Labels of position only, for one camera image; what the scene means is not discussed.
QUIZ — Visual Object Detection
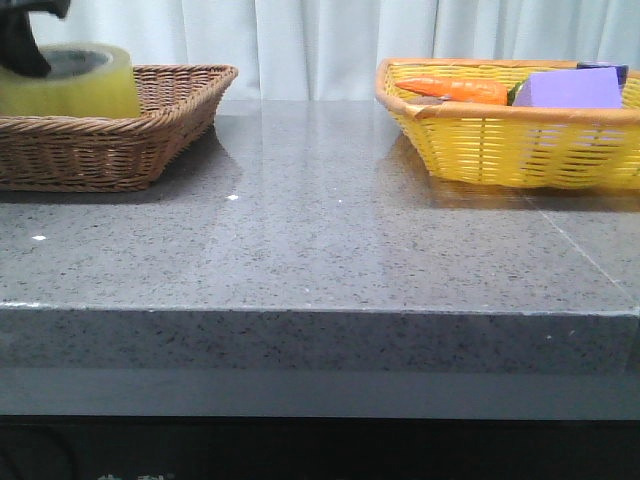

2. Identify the green toy item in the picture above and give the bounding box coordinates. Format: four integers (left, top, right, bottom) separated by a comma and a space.
507, 80, 526, 106

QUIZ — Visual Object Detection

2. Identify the yellow wicker basket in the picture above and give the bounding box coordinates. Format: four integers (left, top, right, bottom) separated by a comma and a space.
375, 58, 639, 190

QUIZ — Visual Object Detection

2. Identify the brown wicker basket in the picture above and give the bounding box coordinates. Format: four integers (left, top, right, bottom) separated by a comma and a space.
1, 64, 238, 192

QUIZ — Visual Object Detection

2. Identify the orange toy carrot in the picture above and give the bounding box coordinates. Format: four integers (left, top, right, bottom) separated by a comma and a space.
395, 75, 508, 105

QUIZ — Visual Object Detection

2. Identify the brown toy piece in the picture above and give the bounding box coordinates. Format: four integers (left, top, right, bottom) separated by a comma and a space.
407, 96, 445, 106

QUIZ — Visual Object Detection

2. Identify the dark blue capped bottle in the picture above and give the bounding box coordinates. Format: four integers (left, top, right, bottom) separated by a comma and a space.
576, 61, 629, 90

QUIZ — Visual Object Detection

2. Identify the purple foam block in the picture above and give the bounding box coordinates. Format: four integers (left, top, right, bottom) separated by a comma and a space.
512, 67, 622, 109

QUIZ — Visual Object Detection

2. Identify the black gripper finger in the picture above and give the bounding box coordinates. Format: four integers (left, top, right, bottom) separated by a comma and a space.
1, 0, 71, 78

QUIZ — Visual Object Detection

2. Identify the white curtain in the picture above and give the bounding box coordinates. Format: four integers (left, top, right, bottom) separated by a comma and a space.
31, 1, 639, 101

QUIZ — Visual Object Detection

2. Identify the yellow tape roll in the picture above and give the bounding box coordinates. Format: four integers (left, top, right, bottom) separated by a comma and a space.
1, 42, 141, 119

